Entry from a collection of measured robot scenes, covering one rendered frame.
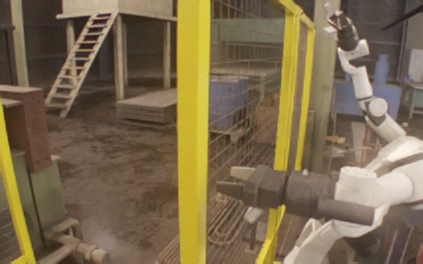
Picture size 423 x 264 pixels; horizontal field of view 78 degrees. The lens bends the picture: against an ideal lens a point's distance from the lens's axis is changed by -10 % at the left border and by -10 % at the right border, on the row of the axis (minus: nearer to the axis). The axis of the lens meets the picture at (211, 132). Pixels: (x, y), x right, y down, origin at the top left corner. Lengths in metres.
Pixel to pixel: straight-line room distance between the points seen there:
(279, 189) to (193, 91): 0.25
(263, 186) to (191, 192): 0.17
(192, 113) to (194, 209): 0.22
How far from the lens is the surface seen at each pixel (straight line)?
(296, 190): 0.55
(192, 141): 0.60
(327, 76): 3.06
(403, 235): 1.88
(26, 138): 2.29
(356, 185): 0.55
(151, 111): 6.13
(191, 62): 0.57
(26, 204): 2.50
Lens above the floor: 1.60
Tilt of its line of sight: 16 degrees down
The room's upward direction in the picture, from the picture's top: 1 degrees clockwise
